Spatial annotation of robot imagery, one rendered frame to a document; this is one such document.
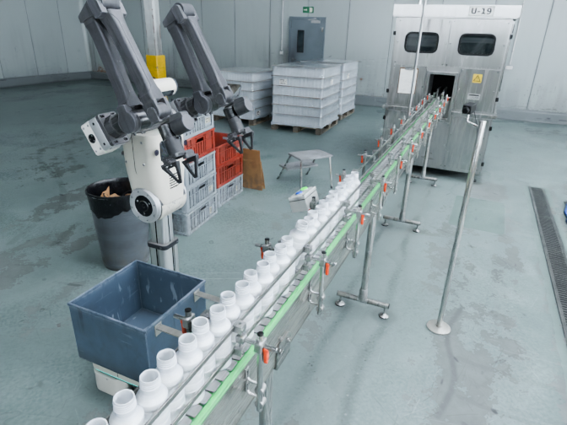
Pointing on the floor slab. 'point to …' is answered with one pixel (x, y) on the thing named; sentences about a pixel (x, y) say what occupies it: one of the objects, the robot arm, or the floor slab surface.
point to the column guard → (156, 66)
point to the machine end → (450, 74)
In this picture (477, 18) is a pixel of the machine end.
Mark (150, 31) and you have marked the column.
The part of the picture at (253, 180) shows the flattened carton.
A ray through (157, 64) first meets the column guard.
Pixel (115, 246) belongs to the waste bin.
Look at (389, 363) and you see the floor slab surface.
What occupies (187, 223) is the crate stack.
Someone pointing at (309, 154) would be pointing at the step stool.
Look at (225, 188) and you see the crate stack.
